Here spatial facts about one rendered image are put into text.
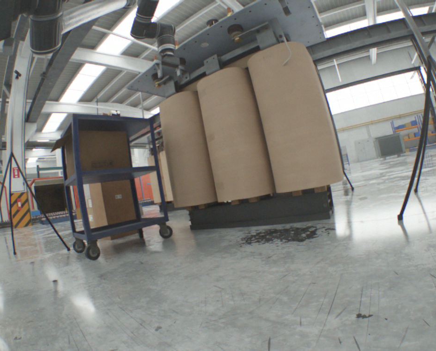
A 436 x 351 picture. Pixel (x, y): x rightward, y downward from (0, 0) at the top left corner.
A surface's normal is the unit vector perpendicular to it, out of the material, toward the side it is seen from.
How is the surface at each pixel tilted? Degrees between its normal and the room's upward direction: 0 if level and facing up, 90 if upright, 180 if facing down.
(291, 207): 90
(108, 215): 90
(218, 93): 90
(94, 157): 90
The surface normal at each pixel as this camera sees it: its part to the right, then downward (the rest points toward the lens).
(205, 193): 0.21, -0.09
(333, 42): -0.57, 0.07
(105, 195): 0.80, -0.18
